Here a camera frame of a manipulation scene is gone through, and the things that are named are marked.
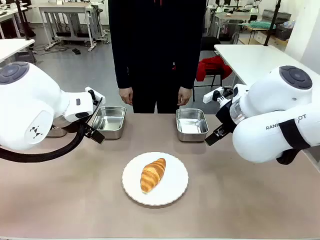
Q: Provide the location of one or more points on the background workbench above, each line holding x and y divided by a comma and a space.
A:
232, 17

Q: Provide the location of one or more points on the large white table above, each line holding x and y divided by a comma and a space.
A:
250, 57

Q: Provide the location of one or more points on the black stand pole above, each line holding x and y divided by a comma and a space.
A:
271, 25
25, 25

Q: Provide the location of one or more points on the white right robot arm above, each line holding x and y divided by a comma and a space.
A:
262, 145

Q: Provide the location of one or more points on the person in black clothing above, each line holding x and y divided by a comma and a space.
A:
157, 50

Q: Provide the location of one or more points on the person's left hand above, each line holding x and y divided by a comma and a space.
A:
185, 97

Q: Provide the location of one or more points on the grey background desk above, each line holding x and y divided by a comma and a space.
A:
67, 10

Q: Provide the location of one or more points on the person's right hand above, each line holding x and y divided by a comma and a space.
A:
126, 96

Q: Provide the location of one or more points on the small white table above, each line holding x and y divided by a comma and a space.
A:
12, 47

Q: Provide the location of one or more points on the steel rectangular container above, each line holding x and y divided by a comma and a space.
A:
56, 132
191, 125
110, 122

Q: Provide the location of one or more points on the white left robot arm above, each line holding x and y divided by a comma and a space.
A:
25, 112

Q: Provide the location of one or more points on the white scalloped plate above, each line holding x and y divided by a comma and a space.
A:
172, 185

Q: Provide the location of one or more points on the green rack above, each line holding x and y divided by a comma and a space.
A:
262, 24

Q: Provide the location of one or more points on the person's left forearm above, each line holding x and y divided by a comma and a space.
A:
190, 70

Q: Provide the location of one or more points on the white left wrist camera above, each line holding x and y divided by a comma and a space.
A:
98, 94

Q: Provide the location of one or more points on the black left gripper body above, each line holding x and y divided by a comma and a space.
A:
88, 125

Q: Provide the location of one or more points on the person's right forearm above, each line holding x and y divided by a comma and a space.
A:
122, 70

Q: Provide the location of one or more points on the red cloth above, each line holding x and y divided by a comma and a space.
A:
212, 67

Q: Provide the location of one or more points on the grey storage box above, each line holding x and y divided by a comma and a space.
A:
283, 32

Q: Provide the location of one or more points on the golden croissant bread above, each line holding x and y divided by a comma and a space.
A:
153, 175

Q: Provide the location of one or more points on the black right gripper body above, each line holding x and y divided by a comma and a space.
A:
225, 117

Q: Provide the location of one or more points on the black chair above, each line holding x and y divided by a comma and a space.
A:
210, 45

